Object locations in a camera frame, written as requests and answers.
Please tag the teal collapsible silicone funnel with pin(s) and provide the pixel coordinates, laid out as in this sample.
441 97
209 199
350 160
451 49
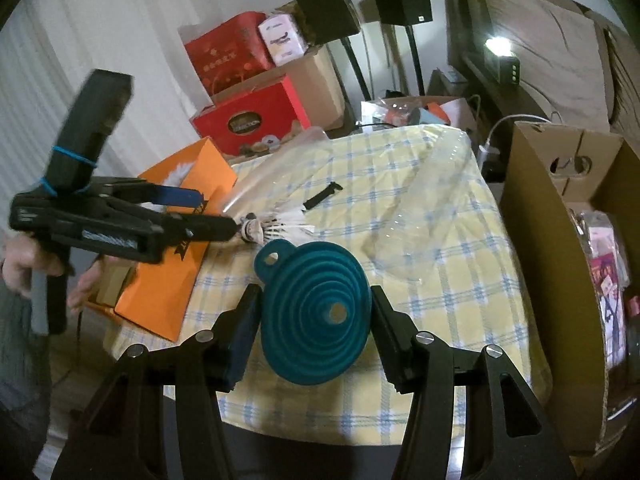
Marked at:
316 310

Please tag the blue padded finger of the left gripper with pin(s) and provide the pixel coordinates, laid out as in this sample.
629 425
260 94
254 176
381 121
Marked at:
170 193

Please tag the person left hand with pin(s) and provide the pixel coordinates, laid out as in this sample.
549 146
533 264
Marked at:
23 255

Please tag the red patterned gift bag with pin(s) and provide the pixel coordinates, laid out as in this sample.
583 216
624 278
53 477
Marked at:
230 53

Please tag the clear plastic tube right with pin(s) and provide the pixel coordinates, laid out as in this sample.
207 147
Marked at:
414 231

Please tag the bright lamp device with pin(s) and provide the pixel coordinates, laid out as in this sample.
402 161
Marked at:
496 58

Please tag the orange cardboard box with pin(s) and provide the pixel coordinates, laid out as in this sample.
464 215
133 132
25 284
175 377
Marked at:
155 296

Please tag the pink packaged items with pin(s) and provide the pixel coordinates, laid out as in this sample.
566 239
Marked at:
610 275

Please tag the white feather shuttlecock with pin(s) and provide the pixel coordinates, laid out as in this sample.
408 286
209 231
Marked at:
286 222

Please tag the black plastic clip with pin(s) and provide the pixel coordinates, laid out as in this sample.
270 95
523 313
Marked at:
317 199

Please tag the red collection gift box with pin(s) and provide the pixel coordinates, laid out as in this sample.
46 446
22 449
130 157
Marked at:
254 122

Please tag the white fluffy duster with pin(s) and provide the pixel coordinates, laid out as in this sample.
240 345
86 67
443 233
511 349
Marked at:
174 179

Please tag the white pink tissue pack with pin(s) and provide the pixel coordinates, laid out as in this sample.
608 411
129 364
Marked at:
283 39

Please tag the yellow plaid tablecloth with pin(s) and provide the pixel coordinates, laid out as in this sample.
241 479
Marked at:
441 255

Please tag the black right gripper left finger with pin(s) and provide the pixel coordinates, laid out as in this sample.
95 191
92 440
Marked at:
120 435

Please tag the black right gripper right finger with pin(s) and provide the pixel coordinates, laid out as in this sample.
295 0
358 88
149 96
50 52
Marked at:
507 433

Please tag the clutter box with plastic bags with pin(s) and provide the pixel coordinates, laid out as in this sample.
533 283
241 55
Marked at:
416 110

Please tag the brown bed headboard cushion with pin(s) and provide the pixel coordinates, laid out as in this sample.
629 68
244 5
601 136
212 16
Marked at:
577 66

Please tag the large open cardboard box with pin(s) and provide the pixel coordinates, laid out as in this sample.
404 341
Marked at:
555 171

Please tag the brown cardboard box rear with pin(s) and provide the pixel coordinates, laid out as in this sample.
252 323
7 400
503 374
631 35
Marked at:
315 80

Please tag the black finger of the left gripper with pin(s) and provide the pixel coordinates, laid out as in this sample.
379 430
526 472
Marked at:
166 229

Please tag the black speaker right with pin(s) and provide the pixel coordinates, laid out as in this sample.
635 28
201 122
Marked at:
407 14

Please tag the yellow sponge block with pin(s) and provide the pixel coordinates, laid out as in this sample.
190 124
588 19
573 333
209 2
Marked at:
114 280

